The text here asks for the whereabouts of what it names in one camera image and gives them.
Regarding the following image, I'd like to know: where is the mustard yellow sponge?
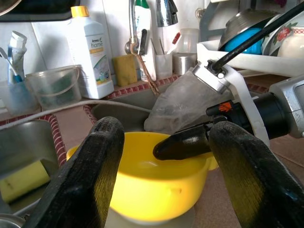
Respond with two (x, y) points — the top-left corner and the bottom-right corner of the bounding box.
(112, 54), (138, 87)

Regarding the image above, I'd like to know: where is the clear toothbrush cup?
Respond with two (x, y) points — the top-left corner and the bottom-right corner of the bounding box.
(0, 79), (38, 117)

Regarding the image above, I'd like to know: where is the white utensil cup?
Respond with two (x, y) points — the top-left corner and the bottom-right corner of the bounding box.
(155, 53), (173, 79)

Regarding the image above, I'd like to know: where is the steel cup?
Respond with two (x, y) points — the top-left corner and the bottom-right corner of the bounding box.
(172, 52), (198, 76)

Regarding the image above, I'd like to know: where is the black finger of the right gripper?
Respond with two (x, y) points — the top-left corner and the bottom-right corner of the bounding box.
(152, 125), (212, 161)

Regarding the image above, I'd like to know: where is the white floral bowl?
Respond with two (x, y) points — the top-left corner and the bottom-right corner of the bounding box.
(261, 16), (304, 57)

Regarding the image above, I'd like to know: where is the clear plastic jug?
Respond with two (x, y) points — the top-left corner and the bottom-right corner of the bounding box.
(180, 28), (200, 54)

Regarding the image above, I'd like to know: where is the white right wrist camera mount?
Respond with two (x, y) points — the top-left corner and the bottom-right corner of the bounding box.
(191, 60), (271, 147)

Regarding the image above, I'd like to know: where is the brown braided cord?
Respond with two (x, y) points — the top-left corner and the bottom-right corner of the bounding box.
(136, 53), (160, 96)

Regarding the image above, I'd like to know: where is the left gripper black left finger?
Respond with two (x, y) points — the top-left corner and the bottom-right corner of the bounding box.
(23, 115), (126, 228)

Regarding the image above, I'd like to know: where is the shiny steel wok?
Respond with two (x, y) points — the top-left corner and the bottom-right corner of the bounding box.
(0, 0), (22, 15)

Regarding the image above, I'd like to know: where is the small clear plastic bucket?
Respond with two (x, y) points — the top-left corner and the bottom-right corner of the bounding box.
(25, 65), (83, 110)

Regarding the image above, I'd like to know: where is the clear plastic bag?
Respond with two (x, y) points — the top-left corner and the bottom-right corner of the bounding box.
(144, 70), (235, 135)

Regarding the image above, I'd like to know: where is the pale yellow sponge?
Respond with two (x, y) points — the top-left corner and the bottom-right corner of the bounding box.
(0, 160), (51, 204)

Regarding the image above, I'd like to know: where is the white hose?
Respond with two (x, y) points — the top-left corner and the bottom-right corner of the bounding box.
(0, 99), (152, 130)

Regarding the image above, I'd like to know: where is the white dish rack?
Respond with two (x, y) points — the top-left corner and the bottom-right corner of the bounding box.
(196, 0), (304, 78)

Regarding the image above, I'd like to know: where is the yellow plastic bowl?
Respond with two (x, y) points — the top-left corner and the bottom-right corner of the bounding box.
(66, 132), (219, 220)

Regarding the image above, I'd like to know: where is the blue bowl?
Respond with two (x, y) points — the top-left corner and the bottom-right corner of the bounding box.
(223, 28), (265, 55)

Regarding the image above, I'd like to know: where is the red white brush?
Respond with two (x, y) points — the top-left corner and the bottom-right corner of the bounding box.
(166, 32), (182, 56)

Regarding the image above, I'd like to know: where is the steel sink basin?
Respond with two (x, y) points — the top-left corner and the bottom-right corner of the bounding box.
(91, 82), (181, 133)
(0, 120), (60, 217)

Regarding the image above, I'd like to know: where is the chrome gooseneck faucet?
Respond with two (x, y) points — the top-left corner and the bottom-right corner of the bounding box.
(124, 0), (179, 57)

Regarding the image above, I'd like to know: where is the white detergent bottle yellow cap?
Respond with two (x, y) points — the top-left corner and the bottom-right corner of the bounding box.
(67, 6), (115, 100)

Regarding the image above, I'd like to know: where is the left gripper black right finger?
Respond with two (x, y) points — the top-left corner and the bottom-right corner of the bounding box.
(208, 120), (304, 228)

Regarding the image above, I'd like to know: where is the blue toothbrush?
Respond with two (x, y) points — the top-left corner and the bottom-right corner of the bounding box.
(0, 47), (24, 84)

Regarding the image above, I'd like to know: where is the white toothpaste tube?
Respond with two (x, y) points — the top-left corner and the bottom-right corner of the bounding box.
(8, 30), (28, 83)

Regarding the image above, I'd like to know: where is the ribbed steel bowl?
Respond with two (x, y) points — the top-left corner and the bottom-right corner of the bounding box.
(218, 9), (282, 51)

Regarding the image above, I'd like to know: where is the white bottle green cap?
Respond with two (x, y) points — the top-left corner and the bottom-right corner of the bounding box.
(133, 0), (157, 83)

